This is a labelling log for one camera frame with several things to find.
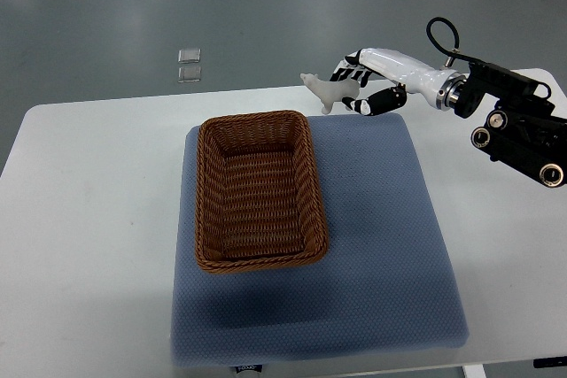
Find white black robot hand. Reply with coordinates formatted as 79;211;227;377
330;48;466;116

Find white bear figurine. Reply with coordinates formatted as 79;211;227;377
299;73;361;115

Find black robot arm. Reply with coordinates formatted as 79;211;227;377
447;60;566;188

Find brown wicker basket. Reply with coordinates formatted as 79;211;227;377
194;111;329;274

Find blue grey foam mat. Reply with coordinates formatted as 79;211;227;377
171;113;469;367

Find lower clear floor plate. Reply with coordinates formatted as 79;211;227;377
178;65;202;83

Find clear floor plate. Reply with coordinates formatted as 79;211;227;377
178;48;201;64
178;65;202;83

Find upper clear floor plate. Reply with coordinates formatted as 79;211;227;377
178;48;201;64

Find black table control panel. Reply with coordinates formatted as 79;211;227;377
532;356;567;369

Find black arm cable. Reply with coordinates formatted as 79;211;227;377
425;17;475;68

